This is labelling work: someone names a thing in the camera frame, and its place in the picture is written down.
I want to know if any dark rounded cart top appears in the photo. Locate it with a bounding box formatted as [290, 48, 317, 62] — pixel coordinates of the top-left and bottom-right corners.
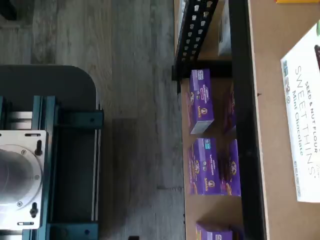
[0, 64, 99, 116]

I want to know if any purple Annie's box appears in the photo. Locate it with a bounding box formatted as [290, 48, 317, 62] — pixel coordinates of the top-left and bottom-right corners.
[219, 139, 242, 197]
[195, 221, 234, 240]
[223, 82, 237, 136]
[187, 137, 222, 196]
[185, 69, 216, 135]

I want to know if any silver robot mounting plate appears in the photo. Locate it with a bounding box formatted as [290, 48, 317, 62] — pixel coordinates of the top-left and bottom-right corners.
[0, 129, 50, 230]

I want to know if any white black-patterned box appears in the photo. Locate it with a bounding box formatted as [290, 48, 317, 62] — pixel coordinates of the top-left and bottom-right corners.
[217, 0, 233, 57]

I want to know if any white Sweet Thins box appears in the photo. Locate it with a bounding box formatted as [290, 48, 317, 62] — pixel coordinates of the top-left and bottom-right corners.
[280, 21, 320, 204]

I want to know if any teal aluminium extrusion frame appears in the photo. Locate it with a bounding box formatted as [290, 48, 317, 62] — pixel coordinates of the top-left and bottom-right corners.
[0, 95, 105, 240]

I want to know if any orange Revival cracker box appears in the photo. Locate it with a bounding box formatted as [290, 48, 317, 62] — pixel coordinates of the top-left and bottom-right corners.
[274, 0, 320, 5]

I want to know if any black metal shelf unit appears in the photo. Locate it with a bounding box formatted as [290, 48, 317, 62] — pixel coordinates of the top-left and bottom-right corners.
[171, 0, 320, 240]
[174, 0, 232, 61]

